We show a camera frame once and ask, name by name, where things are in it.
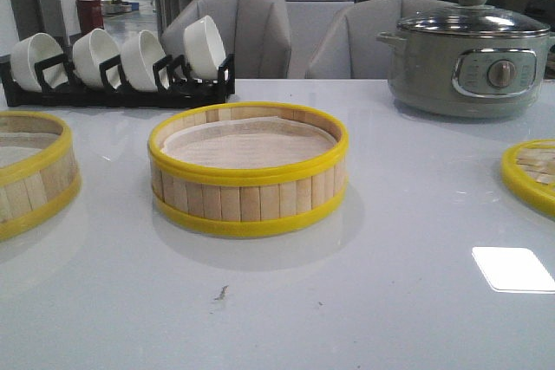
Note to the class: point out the bamboo steamer lid yellow rim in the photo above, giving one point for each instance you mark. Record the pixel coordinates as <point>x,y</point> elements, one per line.
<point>527,170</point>

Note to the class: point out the grey chair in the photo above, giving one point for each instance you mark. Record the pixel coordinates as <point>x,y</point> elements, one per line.
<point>257,32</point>
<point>349,49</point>

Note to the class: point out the red bin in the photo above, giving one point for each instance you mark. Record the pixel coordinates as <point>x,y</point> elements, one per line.
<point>89,15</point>

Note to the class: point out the green electric cooking pot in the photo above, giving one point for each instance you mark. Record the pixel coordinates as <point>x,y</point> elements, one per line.
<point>464,76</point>

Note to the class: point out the grey chair left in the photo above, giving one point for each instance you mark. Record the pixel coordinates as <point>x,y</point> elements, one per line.
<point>257,32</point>

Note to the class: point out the white steamer liner cloth centre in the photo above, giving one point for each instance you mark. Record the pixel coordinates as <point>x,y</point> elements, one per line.
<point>253,143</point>

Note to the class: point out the white bowl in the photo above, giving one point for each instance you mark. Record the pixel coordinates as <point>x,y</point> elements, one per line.
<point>27,53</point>
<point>138,55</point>
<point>89,52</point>
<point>204,48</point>

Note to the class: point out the bamboo steamer tier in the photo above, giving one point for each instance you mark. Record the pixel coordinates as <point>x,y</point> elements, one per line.
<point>249,202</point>
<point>38,187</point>

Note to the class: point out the grey chair right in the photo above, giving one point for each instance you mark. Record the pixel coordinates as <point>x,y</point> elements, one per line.
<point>349,49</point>

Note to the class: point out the white bowl far left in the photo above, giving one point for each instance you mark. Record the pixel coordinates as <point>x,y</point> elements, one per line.
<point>27,53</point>

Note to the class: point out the black bowl rack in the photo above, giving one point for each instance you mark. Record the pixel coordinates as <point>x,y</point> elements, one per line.
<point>175,86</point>

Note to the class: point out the glass pot lid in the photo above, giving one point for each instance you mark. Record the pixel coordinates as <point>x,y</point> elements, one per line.
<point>474,18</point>

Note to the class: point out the white bowl right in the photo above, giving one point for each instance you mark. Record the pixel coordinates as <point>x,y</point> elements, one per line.
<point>204,48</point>

